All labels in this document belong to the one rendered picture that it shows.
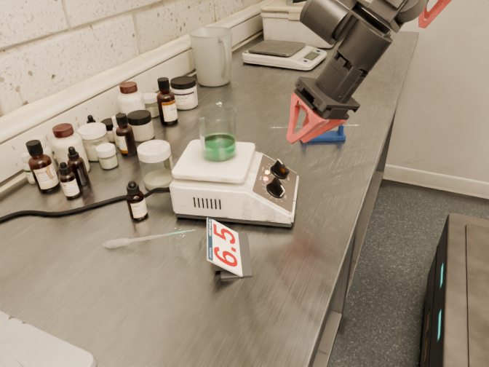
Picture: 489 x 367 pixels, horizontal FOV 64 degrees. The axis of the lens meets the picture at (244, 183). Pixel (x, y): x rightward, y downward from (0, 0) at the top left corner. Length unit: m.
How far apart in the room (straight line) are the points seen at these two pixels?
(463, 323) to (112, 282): 0.82
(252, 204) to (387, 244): 1.24
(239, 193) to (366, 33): 0.29
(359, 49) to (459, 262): 0.82
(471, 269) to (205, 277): 0.84
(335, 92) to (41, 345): 0.50
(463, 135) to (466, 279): 1.02
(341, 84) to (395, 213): 1.44
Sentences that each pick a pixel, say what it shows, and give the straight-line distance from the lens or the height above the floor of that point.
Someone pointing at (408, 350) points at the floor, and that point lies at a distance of 1.47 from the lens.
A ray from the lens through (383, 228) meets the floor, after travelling 1.87.
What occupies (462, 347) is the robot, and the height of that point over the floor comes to 0.36.
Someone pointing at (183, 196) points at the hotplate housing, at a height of 0.80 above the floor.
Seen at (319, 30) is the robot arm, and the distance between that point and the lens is 0.60.
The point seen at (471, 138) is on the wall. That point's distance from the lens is 2.10.
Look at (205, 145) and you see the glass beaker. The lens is 0.62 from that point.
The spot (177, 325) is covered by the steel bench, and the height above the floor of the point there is 0.75.
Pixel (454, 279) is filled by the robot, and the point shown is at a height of 0.36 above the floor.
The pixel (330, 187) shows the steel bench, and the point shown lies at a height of 0.75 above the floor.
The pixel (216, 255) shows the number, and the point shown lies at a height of 0.78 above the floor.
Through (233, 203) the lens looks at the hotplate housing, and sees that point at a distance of 0.62.
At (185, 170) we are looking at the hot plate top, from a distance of 0.63.
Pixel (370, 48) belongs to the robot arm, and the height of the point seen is 1.02.
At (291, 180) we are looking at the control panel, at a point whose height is 0.78.
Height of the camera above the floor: 1.16
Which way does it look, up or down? 34 degrees down
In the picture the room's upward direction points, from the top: 2 degrees counter-clockwise
